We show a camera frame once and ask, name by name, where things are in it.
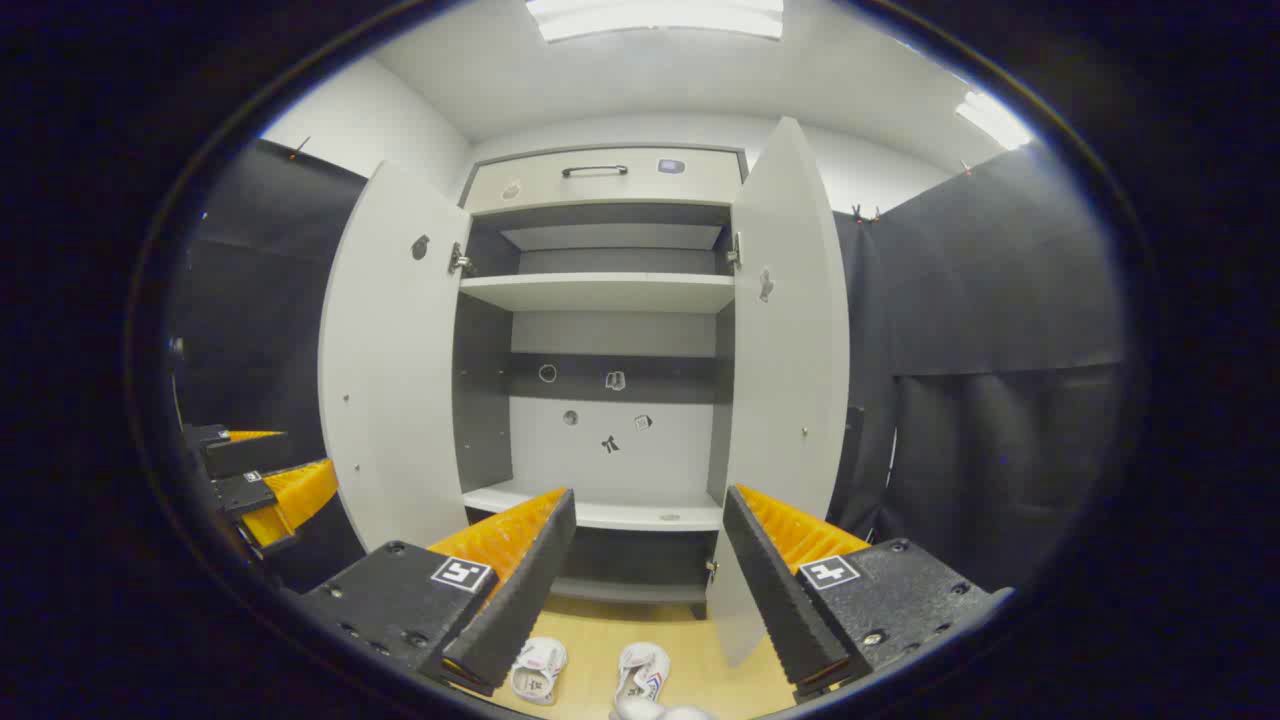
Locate white and grey shoe cabinet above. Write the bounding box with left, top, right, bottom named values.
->
left=452, top=143, right=749, bottom=621

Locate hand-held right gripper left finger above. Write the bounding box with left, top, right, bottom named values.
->
left=298, top=487, right=579, bottom=698

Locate white shoe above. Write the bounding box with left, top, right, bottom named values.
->
left=510, top=637, right=569, bottom=706
left=612, top=642, right=673, bottom=706

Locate white cabinet drawer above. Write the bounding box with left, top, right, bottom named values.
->
left=462, top=147, right=746, bottom=216

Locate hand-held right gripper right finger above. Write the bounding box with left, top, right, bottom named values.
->
left=720, top=484, right=1013, bottom=703

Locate ceiling light panel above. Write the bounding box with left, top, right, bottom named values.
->
left=953, top=90, right=1033, bottom=151

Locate white rounded object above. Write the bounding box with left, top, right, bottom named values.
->
left=610, top=698, right=717, bottom=720

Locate white shoe cabinet door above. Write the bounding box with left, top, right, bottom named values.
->
left=705, top=117, right=851, bottom=668
left=318, top=160, right=473, bottom=553

